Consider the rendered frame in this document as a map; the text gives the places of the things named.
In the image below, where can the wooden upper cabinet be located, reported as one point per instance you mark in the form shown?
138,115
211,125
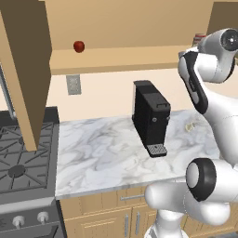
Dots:
124,31

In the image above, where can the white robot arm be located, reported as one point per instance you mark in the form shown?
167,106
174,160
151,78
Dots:
223,124

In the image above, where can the red apple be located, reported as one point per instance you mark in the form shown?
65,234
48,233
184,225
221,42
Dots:
79,46

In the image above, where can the wooden drawer front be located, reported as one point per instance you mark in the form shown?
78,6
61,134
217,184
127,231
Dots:
131,195
89,203

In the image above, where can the black coffee machine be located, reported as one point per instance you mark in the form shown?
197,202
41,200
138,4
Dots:
150,114

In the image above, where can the wooden lower cabinet door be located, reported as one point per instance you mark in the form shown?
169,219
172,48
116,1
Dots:
99,224
201,231
144,220

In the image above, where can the wooden cabinet door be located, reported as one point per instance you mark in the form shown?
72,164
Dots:
201,231
144,220
24,62
223,15
99,224

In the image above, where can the grey gas stove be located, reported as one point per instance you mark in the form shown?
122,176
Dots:
24,173

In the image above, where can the silver stove knob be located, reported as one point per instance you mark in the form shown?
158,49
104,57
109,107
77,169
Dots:
42,217
18,221

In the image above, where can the wooden upper cabinet door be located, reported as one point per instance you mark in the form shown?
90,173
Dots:
223,15
24,62

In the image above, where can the red and grey can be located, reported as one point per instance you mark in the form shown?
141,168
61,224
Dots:
199,39

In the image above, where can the grey wall outlet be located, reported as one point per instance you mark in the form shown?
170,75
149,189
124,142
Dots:
73,84

